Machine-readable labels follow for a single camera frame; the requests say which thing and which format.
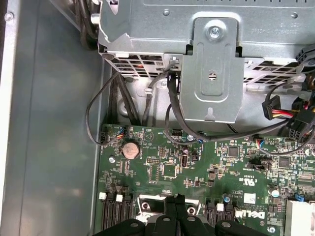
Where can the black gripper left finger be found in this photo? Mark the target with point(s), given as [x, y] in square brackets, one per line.
[169, 221]

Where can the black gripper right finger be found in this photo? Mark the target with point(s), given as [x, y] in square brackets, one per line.
[183, 221]

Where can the metal socket cover frame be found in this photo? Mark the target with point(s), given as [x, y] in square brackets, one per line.
[157, 197]

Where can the CPU socket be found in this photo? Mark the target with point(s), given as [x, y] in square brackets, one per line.
[190, 211]

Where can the black RAM slot row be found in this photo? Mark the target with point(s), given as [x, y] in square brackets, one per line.
[211, 214]
[115, 214]

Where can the blue round capacitor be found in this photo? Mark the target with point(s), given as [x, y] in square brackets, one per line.
[226, 197]

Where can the green motherboard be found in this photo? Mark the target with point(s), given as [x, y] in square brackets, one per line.
[221, 172]

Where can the white square board sticker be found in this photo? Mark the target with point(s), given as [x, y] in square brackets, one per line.
[248, 197]

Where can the round coin battery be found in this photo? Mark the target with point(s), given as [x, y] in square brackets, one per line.
[129, 150]

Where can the silver metal drive cage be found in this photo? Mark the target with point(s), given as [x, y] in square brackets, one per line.
[211, 98]

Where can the black open PC case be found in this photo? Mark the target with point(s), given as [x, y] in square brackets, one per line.
[49, 123]

